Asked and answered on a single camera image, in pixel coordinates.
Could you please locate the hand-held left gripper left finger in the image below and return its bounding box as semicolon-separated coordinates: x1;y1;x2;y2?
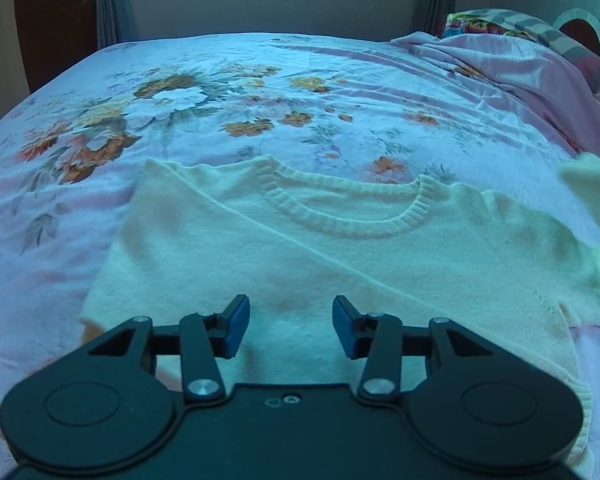
82;294;252;404

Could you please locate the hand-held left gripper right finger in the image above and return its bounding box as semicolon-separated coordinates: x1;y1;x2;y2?
331;295;502;404

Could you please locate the cream knit sweater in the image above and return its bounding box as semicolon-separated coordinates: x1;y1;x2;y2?
78;152;600;480

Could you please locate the pink quilt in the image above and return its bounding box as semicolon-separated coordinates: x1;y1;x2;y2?
390;30;600;162

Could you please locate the red-brown headboard with white trim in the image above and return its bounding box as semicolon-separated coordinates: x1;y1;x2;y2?
552;7;600;161

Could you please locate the colourful striped pillow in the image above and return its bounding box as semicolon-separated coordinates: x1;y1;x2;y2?
442;8;600;111

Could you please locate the floral bed sheet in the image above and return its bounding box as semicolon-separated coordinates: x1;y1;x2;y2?
0;32;600;480

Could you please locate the brown wooden door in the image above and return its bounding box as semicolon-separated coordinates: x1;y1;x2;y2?
12;0;99;94

